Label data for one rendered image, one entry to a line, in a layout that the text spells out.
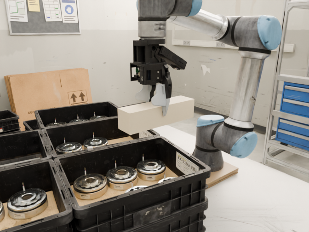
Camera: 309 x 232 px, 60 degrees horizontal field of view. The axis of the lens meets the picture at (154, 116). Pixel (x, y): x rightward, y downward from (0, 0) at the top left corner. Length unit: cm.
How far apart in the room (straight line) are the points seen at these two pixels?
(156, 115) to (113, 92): 364
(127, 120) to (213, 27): 52
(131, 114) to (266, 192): 70
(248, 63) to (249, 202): 52
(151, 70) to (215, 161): 63
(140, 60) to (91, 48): 341
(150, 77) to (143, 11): 16
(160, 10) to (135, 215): 52
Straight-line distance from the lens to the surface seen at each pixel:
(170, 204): 78
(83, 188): 86
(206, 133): 114
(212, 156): 119
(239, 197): 112
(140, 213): 74
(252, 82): 105
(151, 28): 70
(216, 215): 101
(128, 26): 442
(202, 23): 100
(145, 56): 71
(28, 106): 369
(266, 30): 102
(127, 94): 451
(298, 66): 351
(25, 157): 120
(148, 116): 73
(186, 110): 82
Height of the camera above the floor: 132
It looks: 18 degrees down
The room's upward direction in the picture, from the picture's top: straight up
